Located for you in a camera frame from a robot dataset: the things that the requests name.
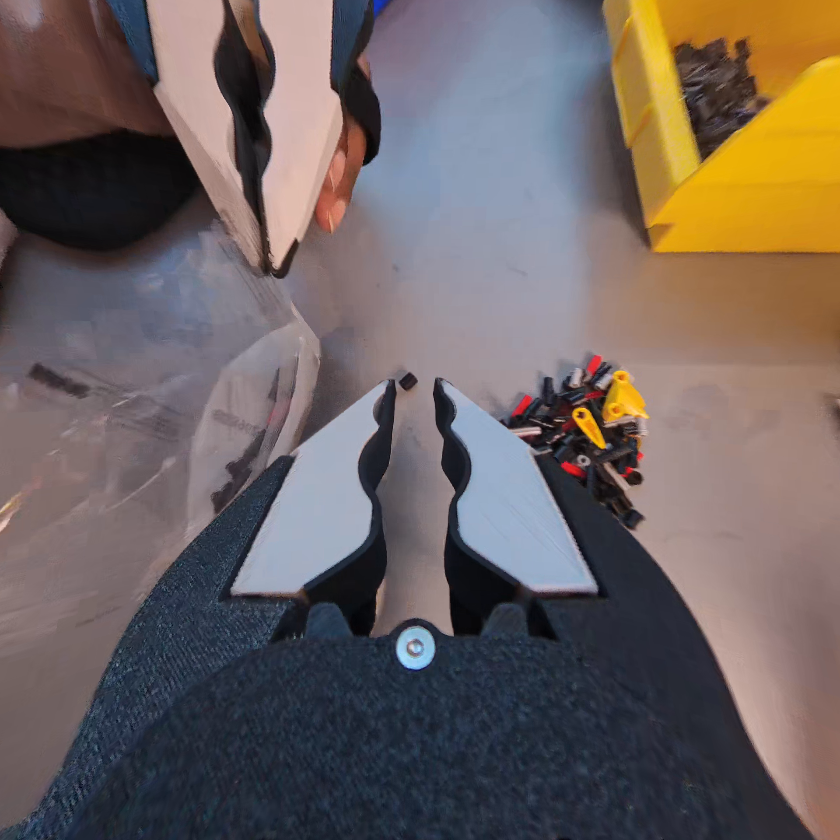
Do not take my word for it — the clear plastic bag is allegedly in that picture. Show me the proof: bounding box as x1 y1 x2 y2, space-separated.
0 214 324 664

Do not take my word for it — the pile of mixed small plastic parts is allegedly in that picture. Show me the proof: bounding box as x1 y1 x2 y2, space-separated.
502 351 652 531

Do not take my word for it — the heap of black connector pegs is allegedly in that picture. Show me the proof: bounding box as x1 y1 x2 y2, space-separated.
672 36 774 162

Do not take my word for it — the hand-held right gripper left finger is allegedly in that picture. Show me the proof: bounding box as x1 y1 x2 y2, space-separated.
234 381 397 602

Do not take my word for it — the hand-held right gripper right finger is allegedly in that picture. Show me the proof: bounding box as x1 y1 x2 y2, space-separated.
434 381 599 598

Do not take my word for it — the person's left hand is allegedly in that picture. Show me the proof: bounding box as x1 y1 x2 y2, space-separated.
313 59 374 237

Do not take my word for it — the person's left forearm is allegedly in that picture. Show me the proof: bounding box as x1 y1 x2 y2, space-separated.
0 0 200 149

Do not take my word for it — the yellow storage bin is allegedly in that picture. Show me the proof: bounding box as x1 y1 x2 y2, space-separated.
600 0 840 254

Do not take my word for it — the grey desk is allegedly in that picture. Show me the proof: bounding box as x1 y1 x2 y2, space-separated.
0 0 840 840

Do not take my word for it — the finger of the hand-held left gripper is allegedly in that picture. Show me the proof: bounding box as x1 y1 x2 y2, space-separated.
231 0 347 279
143 0 292 279

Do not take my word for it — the black armrest pad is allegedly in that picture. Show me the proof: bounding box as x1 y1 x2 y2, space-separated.
0 129 207 252

